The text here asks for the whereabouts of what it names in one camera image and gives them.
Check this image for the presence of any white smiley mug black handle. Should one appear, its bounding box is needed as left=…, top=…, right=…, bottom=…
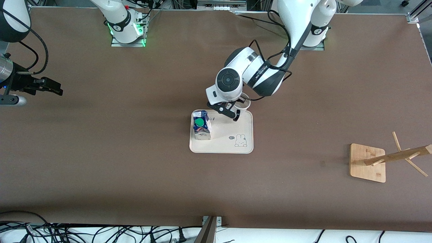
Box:
left=235, top=94, right=252, bottom=111

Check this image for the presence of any blue milk carton green cap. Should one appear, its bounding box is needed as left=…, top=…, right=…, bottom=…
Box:
left=192, top=110, right=212, bottom=141

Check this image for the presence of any cream rabbit print tray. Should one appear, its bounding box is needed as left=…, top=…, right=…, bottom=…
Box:
left=189, top=110, right=253, bottom=154

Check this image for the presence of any wooden mug tree stand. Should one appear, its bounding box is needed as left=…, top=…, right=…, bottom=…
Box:
left=349, top=132, right=432, bottom=183

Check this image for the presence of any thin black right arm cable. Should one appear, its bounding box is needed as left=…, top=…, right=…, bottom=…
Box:
left=19, top=41, right=38, bottom=71

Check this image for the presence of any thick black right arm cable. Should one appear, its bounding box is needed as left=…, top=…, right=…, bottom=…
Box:
left=0, top=8, right=49, bottom=75

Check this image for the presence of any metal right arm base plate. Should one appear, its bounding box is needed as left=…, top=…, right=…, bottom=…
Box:
left=111, top=20, right=147, bottom=48

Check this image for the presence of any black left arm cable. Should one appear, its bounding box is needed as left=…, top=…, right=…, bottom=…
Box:
left=249, top=9, right=293, bottom=102

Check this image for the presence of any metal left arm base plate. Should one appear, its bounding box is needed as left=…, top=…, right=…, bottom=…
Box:
left=300, top=37, right=325, bottom=51

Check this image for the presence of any grey metal rail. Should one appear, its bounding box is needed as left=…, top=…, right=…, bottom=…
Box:
left=197, top=0, right=247, bottom=11

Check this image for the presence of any small metal bracket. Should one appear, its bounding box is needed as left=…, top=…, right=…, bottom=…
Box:
left=202, top=216, right=223, bottom=226

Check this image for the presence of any aluminium frame profile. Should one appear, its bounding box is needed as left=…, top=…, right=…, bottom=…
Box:
left=407, top=0, right=432, bottom=24

